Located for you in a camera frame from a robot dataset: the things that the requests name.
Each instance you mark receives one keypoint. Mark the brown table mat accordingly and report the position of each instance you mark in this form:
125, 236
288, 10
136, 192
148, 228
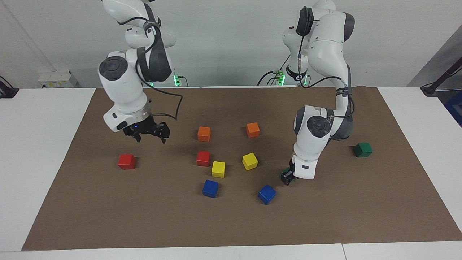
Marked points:
144, 216

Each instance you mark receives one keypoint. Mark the black stand foot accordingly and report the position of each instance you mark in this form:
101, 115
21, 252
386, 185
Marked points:
7, 92

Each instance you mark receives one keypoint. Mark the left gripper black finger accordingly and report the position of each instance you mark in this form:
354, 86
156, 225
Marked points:
286, 177

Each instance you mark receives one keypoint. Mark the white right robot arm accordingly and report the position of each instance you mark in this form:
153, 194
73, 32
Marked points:
122, 86

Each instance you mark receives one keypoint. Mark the red wooden cube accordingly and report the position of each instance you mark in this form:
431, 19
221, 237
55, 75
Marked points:
203, 158
126, 161

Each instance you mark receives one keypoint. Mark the black tripod stand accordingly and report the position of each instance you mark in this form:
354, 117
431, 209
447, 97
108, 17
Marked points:
429, 89

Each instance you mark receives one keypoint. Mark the blue wooden cube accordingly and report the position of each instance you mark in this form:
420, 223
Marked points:
210, 188
266, 194

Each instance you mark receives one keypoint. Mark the orange wooden cube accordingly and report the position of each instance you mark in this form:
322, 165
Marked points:
204, 134
252, 130

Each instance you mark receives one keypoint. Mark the white power strip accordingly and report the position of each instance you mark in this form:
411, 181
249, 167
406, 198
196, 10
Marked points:
54, 77

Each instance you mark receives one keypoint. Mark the blue box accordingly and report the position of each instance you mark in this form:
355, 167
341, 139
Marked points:
455, 106

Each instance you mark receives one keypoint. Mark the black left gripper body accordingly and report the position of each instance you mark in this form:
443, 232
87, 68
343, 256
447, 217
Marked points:
291, 166

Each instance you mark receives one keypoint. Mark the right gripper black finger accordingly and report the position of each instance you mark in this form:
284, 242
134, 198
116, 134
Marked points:
163, 131
131, 133

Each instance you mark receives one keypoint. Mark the yellow wooden cube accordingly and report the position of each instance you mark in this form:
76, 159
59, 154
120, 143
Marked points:
218, 169
249, 161

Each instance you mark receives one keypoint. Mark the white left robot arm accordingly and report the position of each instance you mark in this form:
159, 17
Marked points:
314, 144

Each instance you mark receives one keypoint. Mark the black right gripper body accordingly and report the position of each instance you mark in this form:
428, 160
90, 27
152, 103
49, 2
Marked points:
142, 127

